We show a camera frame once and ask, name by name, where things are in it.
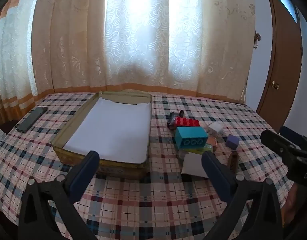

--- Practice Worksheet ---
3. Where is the dark grey stone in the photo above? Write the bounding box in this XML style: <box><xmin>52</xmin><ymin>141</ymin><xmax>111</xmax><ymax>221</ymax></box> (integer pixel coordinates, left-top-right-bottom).
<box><xmin>167</xmin><ymin>110</ymin><xmax>184</xmax><ymax>130</ymax></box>

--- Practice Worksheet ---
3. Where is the white charger plug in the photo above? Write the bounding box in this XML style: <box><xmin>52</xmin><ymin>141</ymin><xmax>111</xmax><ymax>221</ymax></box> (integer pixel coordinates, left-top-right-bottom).
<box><xmin>206</xmin><ymin>121</ymin><xmax>224</xmax><ymax>137</ymax></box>

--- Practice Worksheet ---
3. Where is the gold tin box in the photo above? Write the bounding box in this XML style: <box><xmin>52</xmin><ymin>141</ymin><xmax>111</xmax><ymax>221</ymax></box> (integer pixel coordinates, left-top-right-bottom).
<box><xmin>51</xmin><ymin>90</ymin><xmax>152</xmax><ymax>180</ymax></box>

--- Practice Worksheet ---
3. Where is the brass curtain holdback hook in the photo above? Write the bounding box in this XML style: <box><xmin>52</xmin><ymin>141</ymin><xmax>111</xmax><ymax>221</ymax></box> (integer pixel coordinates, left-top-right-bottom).
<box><xmin>253</xmin><ymin>29</ymin><xmax>261</xmax><ymax>49</ymax></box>

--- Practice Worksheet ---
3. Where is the white paper sheet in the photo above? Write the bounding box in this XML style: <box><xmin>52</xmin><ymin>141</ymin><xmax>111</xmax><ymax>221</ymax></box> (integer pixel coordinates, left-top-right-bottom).
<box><xmin>63</xmin><ymin>97</ymin><xmax>151</xmax><ymax>164</ymax></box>

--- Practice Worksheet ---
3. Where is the plaid tablecloth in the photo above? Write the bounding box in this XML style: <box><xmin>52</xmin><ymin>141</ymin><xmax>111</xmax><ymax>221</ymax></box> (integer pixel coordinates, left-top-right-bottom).
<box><xmin>0</xmin><ymin>91</ymin><xmax>307</xmax><ymax>240</ymax></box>

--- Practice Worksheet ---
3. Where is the person's right hand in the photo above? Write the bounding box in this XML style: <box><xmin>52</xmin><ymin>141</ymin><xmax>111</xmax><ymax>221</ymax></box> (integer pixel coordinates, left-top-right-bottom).
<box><xmin>282</xmin><ymin>184</ymin><xmax>307</xmax><ymax>232</ymax></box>

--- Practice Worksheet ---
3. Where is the red toy brick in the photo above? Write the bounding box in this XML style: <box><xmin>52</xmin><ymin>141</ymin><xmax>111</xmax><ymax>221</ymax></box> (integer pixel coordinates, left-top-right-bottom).
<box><xmin>174</xmin><ymin>116</ymin><xmax>200</xmax><ymax>128</ymax></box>

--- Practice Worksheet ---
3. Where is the cream lace curtain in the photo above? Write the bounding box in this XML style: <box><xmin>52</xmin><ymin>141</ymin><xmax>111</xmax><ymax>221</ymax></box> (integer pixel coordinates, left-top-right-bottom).
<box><xmin>0</xmin><ymin>0</ymin><xmax>256</xmax><ymax>123</ymax></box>

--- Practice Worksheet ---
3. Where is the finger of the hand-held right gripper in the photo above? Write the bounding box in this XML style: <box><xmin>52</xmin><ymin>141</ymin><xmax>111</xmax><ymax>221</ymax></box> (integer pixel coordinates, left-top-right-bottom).
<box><xmin>260</xmin><ymin>129</ymin><xmax>298</xmax><ymax>158</ymax></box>
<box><xmin>279</xmin><ymin>126</ymin><xmax>307</xmax><ymax>153</ymax></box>

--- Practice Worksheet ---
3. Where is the door transom window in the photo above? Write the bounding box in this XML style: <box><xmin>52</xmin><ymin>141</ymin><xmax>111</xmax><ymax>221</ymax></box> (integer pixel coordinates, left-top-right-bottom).
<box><xmin>265</xmin><ymin>0</ymin><xmax>298</xmax><ymax>23</ymax></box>

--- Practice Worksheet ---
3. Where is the black smartphone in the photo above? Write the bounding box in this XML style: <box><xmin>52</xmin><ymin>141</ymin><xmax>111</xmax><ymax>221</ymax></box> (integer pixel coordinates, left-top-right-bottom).
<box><xmin>16</xmin><ymin>106</ymin><xmax>48</xmax><ymax>133</ymax></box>

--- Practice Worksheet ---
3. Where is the white card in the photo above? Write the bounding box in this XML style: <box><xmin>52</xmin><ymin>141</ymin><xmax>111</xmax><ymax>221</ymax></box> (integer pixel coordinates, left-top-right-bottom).
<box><xmin>181</xmin><ymin>152</ymin><xmax>209</xmax><ymax>178</ymax></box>

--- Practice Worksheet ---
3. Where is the teal toy brick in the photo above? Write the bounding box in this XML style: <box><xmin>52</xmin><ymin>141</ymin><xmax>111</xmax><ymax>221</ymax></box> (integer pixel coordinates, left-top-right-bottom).
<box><xmin>174</xmin><ymin>126</ymin><xmax>209</xmax><ymax>152</ymax></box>

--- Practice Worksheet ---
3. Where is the brown wooden door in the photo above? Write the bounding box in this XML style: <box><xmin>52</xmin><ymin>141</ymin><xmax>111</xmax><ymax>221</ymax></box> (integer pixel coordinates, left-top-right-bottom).
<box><xmin>256</xmin><ymin>0</ymin><xmax>304</xmax><ymax>133</ymax></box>

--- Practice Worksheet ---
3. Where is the brown ridged stick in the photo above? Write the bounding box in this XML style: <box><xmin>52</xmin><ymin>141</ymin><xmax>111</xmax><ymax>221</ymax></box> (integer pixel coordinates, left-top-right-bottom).
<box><xmin>227</xmin><ymin>151</ymin><xmax>238</xmax><ymax>173</ymax></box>

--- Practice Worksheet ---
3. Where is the purple cube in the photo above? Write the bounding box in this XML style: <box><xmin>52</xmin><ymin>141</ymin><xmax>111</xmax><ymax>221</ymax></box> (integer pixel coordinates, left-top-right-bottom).
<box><xmin>225</xmin><ymin>134</ymin><xmax>240</xmax><ymax>149</ymax></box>

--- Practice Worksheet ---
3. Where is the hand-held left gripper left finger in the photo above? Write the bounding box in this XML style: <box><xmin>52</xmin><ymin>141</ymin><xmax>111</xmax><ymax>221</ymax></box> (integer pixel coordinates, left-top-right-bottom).
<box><xmin>18</xmin><ymin>150</ymin><xmax>100</xmax><ymax>240</ymax></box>

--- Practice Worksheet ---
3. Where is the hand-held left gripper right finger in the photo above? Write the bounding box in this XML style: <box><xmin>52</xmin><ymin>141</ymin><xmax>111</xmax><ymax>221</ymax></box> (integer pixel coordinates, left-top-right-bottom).
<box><xmin>201</xmin><ymin>151</ymin><xmax>284</xmax><ymax>240</ymax></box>

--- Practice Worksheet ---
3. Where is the green floss pick box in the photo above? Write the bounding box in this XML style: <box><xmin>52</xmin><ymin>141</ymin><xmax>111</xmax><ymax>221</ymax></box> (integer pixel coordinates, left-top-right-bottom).
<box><xmin>179</xmin><ymin>144</ymin><xmax>214</xmax><ymax>155</ymax></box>

